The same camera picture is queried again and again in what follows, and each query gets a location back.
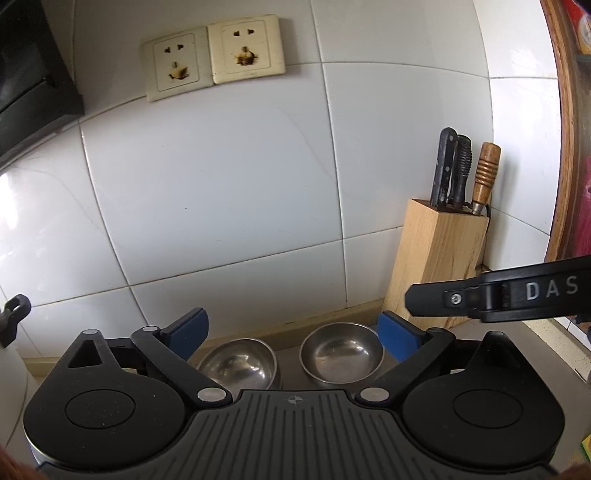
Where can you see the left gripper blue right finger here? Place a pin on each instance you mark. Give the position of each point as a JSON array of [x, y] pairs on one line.
[[417, 353]]

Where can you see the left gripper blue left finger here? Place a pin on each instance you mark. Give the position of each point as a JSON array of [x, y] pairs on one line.
[[168, 350]]

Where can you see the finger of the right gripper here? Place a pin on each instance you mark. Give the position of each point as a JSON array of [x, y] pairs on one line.
[[460, 298]]

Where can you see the steel bowl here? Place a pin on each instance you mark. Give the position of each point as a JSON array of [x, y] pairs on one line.
[[242, 364], [341, 355]]

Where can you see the wooden knife block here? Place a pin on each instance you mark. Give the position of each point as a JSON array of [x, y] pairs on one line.
[[435, 246]]

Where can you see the yellow green sponge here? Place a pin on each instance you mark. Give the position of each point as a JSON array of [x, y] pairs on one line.
[[586, 447]]

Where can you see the large aluminium pot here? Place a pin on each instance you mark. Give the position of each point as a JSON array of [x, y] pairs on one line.
[[17, 386]]

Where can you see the black range hood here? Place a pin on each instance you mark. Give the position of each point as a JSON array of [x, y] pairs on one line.
[[38, 95]]

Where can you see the black riveted knife handle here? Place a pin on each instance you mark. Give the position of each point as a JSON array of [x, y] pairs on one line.
[[444, 166]]

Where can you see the black ribbed knife handle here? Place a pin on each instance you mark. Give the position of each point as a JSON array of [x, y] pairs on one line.
[[462, 168]]

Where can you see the brown wooden knife handle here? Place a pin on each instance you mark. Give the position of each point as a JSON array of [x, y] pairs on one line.
[[485, 177]]

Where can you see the wooden window frame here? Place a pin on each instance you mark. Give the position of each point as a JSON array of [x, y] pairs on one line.
[[570, 232]]

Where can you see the left wall socket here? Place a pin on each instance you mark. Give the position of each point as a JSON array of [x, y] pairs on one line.
[[177, 63]]

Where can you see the wall socket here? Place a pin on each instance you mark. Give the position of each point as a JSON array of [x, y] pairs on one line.
[[177, 63], [246, 48]]

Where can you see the right wall socket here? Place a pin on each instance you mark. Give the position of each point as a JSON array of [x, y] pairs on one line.
[[246, 48]]

